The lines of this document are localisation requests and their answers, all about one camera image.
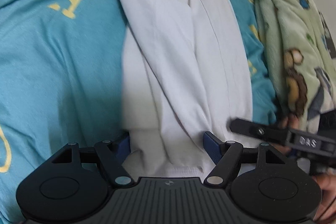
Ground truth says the white garment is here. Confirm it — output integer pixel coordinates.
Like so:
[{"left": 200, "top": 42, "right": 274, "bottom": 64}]
[{"left": 120, "top": 0, "right": 255, "bottom": 178}]

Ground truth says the person's right hand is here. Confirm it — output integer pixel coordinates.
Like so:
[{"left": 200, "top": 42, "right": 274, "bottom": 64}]
[{"left": 277, "top": 113, "right": 336, "bottom": 223}]

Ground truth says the green cartoon fleece blanket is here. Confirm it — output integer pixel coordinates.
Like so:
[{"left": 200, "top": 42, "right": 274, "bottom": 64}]
[{"left": 255, "top": 0, "right": 335, "bottom": 134}]

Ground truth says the teal patterned bed sheet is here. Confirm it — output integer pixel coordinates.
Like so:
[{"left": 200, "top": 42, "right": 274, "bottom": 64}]
[{"left": 1, "top": 0, "right": 277, "bottom": 223}]

